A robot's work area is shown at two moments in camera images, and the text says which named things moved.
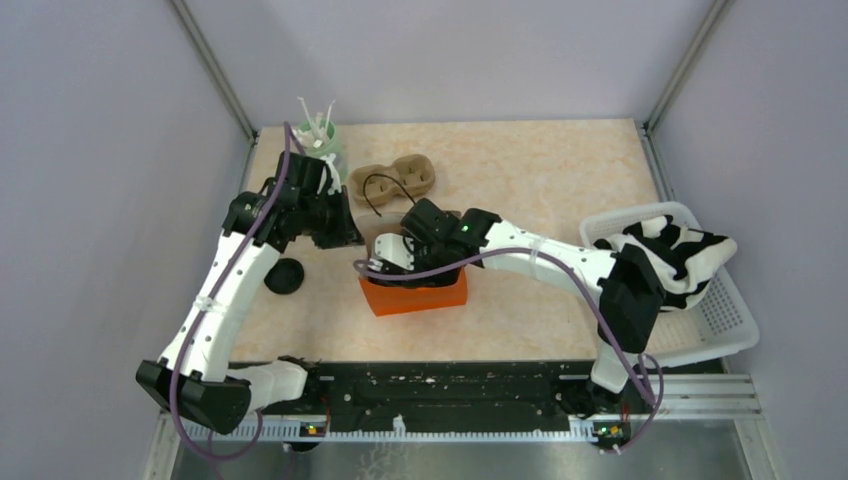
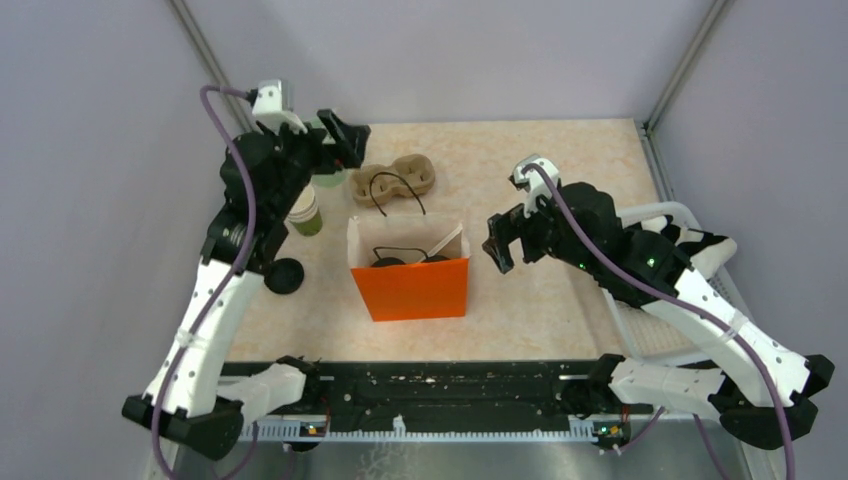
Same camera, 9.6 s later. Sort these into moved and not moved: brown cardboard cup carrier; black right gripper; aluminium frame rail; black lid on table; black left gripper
Moved: black right gripper; black left gripper
Not moved: brown cardboard cup carrier; black lid on table; aluminium frame rail
